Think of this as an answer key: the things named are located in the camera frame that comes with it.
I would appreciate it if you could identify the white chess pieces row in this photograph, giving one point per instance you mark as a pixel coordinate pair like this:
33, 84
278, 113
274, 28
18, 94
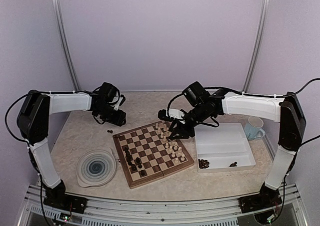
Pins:
167, 153

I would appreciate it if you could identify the light blue mug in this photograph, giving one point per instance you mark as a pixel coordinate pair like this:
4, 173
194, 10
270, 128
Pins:
254, 128

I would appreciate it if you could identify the dark chess piece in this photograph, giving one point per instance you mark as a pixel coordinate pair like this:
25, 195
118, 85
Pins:
126, 150

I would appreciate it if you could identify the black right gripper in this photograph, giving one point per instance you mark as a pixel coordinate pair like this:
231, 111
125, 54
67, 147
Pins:
185, 131

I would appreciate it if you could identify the dark piece back rank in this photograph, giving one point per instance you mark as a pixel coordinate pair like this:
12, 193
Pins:
134, 168

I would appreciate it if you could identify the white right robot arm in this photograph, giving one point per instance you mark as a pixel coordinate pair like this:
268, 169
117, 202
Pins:
282, 109

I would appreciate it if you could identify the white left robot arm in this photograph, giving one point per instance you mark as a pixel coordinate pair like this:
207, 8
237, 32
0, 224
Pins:
33, 120

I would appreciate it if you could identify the left aluminium frame post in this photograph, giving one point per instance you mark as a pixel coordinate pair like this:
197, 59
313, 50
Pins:
64, 43

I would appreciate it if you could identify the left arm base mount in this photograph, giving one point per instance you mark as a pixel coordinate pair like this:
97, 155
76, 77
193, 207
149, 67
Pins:
57, 198

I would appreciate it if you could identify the wooden chess board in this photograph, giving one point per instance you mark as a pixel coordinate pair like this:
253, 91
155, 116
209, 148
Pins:
138, 141

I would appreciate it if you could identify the aluminium frame post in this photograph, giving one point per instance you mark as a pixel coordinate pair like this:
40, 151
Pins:
257, 45
64, 43

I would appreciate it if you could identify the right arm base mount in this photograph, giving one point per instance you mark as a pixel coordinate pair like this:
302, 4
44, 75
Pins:
266, 198

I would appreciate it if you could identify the white plastic tray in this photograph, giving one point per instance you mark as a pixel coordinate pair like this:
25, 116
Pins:
222, 146

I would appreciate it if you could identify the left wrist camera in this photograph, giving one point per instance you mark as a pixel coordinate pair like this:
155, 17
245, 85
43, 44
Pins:
120, 100

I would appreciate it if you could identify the front aluminium rail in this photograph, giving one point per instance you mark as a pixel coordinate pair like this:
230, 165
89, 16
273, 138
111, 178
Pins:
214, 212

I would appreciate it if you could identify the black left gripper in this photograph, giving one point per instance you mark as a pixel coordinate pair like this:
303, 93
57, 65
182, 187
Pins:
118, 119

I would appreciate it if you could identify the right aluminium frame post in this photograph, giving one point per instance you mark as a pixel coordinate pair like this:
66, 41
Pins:
257, 45

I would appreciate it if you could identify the collapsible silicone bowl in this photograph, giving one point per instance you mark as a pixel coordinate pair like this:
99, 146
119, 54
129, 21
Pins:
96, 168

